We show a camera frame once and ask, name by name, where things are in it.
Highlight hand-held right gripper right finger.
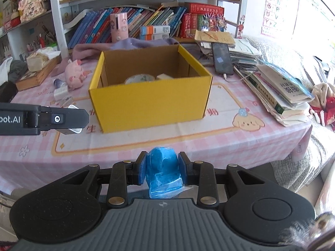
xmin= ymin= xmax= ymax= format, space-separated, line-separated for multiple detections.
xmin=178 ymin=152 xmax=265 ymax=206

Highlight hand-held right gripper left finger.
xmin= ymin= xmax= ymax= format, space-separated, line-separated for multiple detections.
xmin=61 ymin=151 xmax=147 ymax=206

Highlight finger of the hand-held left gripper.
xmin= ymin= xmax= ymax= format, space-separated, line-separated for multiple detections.
xmin=39 ymin=107 xmax=89 ymax=131

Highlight blue plastic bag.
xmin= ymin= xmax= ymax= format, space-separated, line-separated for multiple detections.
xmin=145 ymin=146 xmax=189 ymax=198

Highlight yellow cardboard box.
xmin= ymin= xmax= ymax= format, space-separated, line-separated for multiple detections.
xmin=88 ymin=44 xmax=213 ymax=133

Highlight yellow tape roll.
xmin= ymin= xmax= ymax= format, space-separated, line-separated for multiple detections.
xmin=124 ymin=74 xmax=156 ymax=85

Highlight pink plush pig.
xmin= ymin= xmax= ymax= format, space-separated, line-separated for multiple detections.
xmin=64 ymin=59 xmax=91 ymax=91

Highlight wooden chess box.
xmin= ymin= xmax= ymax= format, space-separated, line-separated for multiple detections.
xmin=15 ymin=56 xmax=62 ymax=91

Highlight white printed shirt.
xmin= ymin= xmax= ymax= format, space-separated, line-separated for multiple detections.
xmin=0 ymin=57 xmax=13 ymax=84

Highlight grey garment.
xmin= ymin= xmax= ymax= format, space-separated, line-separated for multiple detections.
xmin=8 ymin=60 xmax=29 ymax=83

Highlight cream tissue pack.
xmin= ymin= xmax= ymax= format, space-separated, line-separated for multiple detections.
xmin=26 ymin=47 xmax=61 ymax=72

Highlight pink and lilac fleece cloth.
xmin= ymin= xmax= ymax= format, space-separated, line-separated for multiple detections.
xmin=56 ymin=37 xmax=180 ymax=74

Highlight row of blue picture books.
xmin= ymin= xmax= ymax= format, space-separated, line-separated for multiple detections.
xmin=67 ymin=5 xmax=187 ymax=49

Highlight open white book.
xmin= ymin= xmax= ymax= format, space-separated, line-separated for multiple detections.
xmin=63 ymin=8 xmax=88 ymax=29

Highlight red round jar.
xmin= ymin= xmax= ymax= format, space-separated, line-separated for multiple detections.
xmin=10 ymin=10 xmax=21 ymax=27

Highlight white bookshelf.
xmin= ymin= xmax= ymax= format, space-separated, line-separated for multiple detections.
xmin=0 ymin=0 xmax=249 ymax=58

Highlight pink cylindrical humidifier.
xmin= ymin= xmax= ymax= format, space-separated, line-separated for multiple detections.
xmin=110 ymin=13 xmax=129 ymax=42

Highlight pink floral plaque ornament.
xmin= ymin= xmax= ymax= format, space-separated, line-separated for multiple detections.
xmin=18 ymin=0 xmax=48 ymax=23

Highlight black smartphone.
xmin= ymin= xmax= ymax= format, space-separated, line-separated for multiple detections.
xmin=212 ymin=42 xmax=234 ymax=76

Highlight orange and white small box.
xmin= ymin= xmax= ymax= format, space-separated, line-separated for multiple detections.
xmin=140 ymin=33 xmax=169 ymax=41
xmin=140 ymin=26 xmax=170 ymax=34

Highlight stack of books and papers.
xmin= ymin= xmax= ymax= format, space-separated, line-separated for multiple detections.
xmin=233 ymin=38 xmax=314 ymax=127

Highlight brown paper envelope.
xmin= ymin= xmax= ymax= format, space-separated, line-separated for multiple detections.
xmin=195 ymin=29 xmax=235 ymax=45

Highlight red thick book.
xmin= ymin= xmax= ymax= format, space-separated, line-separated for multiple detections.
xmin=179 ymin=13 xmax=203 ymax=38

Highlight colourful paper figure decoration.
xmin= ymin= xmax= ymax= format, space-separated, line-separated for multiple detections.
xmin=199 ymin=14 xmax=227 ymax=32

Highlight grey patterned blanket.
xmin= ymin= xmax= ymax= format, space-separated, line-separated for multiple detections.
xmin=246 ymin=35 xmax=335 ymax=196

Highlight beige and red plush toy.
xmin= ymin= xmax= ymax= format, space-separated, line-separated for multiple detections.
xmin=309 ymin=82 xmax=335 ymax=131

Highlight large red dictionary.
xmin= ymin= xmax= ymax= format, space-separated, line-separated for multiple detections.
xmin=184 ymin=2 xmax=225 ymax=15

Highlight white charging cable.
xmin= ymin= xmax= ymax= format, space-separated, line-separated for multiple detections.
xmin=222 ymin=67 xmax=254 ymax=81

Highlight alphabet wall poster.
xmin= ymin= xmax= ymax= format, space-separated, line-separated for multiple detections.
xmin=260 ymin=0 xmax=301 ymax=38

